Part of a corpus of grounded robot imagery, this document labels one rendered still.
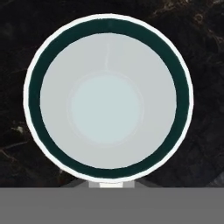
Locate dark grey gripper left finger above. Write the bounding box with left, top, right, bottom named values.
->
left=62, top=178, right=101, bottom=188

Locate white mug with green rim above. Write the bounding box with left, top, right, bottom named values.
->
left=23, top=12, right=195, bottom=188

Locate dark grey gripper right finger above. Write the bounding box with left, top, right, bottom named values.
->
left=122, top=178, right=163, bottom=188

